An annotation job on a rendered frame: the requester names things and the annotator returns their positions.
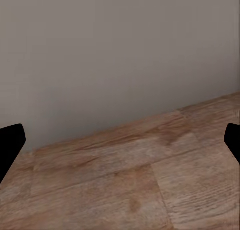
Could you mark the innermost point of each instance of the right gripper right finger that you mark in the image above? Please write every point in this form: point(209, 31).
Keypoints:
point(232, 139)

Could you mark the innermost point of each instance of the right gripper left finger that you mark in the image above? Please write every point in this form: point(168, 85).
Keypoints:
point(12, 140)

